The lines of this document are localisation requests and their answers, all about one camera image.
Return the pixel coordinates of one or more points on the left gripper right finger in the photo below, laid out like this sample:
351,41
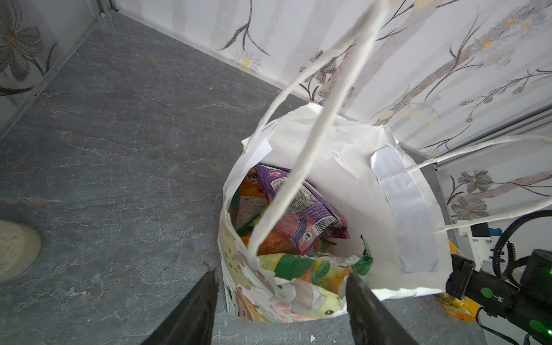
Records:
370,321

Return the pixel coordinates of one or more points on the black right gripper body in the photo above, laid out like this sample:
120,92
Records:
492,293

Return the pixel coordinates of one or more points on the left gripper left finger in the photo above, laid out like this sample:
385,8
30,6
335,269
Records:
192,320

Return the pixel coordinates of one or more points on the green Fox's spring tea bag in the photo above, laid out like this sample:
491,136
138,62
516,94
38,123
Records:
320,268

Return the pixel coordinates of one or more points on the orange chips packet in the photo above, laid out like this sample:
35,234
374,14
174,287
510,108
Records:
275,244

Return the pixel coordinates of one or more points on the purple Fox's berries candy bag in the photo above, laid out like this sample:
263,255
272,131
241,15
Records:
309,220

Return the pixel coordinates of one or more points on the orange Savoria snack packet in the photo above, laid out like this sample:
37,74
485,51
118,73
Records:
248,200

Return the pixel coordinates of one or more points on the white paper gift bag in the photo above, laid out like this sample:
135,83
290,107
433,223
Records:
442,73

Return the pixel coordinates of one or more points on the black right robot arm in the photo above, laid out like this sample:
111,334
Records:
532,276

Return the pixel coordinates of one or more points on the yellow snack box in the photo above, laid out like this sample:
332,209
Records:
463,309

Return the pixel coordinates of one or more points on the round beige floor disc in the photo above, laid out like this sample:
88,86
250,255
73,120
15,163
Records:
20,247

